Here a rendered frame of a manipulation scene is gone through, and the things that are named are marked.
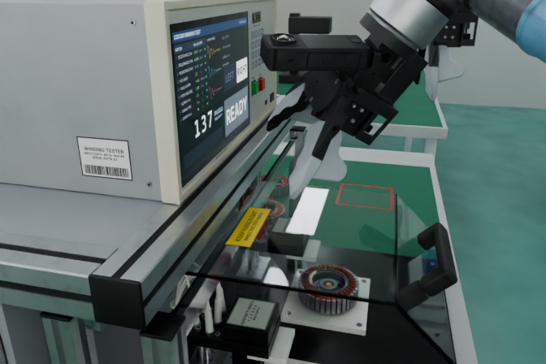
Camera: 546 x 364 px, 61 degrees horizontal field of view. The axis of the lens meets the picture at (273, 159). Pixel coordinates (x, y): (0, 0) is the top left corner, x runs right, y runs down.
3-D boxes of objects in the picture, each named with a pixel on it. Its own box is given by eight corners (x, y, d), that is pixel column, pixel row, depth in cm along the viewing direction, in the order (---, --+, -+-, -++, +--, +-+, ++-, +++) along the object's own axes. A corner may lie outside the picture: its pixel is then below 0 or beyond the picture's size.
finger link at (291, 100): (294, 144, 65) (339, 123, 58) (259, 127, 62) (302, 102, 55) (297, 125, 66) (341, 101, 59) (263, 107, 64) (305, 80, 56)
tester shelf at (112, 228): (301, 116, 99) (301, 95, 98) (144, 331, 37) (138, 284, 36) (117, 104, 109) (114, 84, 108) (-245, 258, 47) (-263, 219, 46)
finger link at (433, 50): (440, 62, 73) (439, 13, 75) (431, 62, 73) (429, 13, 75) (433, 75, 78) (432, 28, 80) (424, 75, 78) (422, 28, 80)
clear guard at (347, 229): (434, 236, 64) (439, 197, 62) (454, 366, 42) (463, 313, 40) (213, 210, 72) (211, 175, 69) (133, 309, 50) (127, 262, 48)
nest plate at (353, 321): (370, 284, 93) (370, 279, 92) (365, 335, 79) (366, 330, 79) (296, 274, 96) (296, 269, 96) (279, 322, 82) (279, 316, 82)
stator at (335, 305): (361, 284, 91) (361, 268, 89) (353, 321, 81) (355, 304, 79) (305, 275, 94) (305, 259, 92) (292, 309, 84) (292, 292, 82)
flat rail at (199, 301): (300, 146, 98) (300, 132, 97) (172, 361, 42) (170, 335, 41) (294, 145, 99) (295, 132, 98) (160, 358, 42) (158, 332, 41)
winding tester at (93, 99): (276, 106, 88) (276, -7, 81) (179, 205, 49) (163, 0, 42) (96, 96, 97) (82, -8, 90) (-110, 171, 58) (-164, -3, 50)
